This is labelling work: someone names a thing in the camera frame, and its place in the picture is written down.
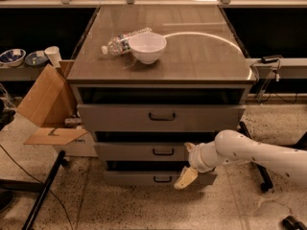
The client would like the black floor cable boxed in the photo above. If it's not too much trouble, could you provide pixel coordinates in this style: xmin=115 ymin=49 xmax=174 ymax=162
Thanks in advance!
xmin=0 ymin=144 xmax=74 ymax=230

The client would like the grey three-drawer cabinet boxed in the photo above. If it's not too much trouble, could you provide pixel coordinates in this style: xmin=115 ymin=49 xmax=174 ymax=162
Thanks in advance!
xmin=68 ymin=4 xmax=255 ymax=173

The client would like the black right stand leg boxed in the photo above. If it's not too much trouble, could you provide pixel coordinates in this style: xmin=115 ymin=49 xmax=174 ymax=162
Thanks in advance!
xmin=239 ymin=121 xmax=273 ymax=193

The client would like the black stand leg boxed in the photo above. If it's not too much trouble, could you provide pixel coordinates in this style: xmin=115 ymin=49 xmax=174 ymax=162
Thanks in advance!
xmin=22 ymin=150 xmax=67 ymax=230
xmin=239 ymin=121 xmax=273 ymax=193

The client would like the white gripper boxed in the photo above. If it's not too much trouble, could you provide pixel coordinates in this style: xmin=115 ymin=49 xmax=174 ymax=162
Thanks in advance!
xmin=174 ymin=142 xmax=215 ymax=190

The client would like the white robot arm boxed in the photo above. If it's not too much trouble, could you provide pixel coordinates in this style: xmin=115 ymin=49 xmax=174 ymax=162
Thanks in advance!
xmin=174 ymin=129 xmax=307 ymax=190

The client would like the grey top drawer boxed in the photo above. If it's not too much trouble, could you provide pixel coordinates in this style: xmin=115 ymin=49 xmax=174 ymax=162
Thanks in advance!
xmin=78 ymin=104 xmax=246 ymax=132

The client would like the black caster wheel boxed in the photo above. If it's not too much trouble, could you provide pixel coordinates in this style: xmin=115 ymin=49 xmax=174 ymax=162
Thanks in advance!
xmin=282 ymin=216 xmax=307 ymax=230

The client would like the grey drawer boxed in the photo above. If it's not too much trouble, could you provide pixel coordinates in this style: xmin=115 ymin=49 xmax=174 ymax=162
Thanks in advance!
xmin=103 ymin=170 xmax=218 ymax=187
xmin=94 ymin=143 xmax=188 ymax=161
xmin=78 ymin=104 xmax=246 ymax=132

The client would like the brown cardboard box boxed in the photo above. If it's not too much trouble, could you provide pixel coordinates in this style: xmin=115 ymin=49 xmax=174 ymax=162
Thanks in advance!
xmin=17 ymin=64 xmax=97 ymax=157

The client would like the grey bottom drawer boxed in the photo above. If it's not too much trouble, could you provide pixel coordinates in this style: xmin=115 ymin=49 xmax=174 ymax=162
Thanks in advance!
xmin=103 ymin=170 xmax=218 ymax=187

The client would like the black left stand leg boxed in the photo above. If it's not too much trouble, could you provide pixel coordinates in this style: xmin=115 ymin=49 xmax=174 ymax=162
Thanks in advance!
xmin=22 ymin=150 xmax=67 ymax=230

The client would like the black power adapter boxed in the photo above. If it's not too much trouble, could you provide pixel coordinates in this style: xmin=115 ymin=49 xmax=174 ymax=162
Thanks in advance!
xmin=261 ymin=55 xmax=283 ymax=63

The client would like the white paper cup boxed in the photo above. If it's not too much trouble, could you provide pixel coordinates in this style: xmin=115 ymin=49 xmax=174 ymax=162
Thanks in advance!
xmin=44 ymin=46 xmax=61 ymax=67

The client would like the white bowl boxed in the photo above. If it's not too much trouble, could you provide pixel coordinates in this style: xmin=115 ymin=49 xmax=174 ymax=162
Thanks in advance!
xmin=129 ymin=33 xmax=167 ymax=64

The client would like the blue patterned bowl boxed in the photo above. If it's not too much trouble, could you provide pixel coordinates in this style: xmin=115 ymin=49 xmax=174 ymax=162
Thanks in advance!
xmin=0 ymin=49 xmax=26 ymax=67

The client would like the clear plastic water bottle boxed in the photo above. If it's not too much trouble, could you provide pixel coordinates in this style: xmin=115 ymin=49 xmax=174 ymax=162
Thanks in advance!
xmin=101 ymin=28 xmax=153 ymax=56

